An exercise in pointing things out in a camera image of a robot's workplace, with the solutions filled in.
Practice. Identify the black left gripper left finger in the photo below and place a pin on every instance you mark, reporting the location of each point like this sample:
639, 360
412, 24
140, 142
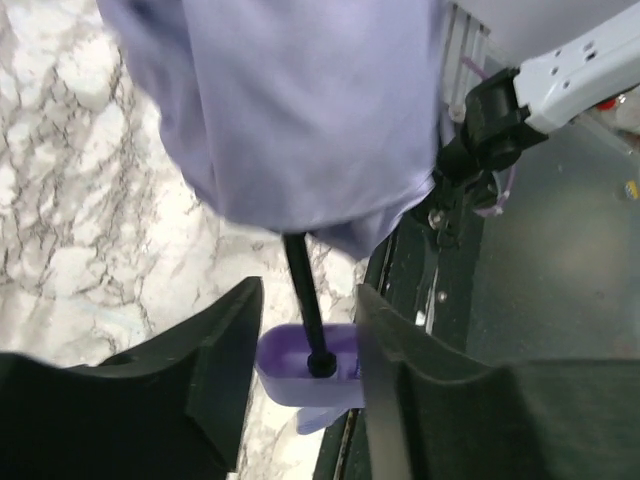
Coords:
172, 407

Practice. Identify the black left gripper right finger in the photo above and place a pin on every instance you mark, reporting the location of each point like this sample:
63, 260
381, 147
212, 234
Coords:
432, 412

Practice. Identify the lavender folding umbrella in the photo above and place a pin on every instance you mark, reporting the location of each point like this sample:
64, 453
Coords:
303, 118

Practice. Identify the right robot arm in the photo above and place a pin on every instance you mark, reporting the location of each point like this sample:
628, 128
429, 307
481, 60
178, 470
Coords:
518, 107

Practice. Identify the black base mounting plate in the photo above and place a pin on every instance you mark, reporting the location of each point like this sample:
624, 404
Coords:
412, 279

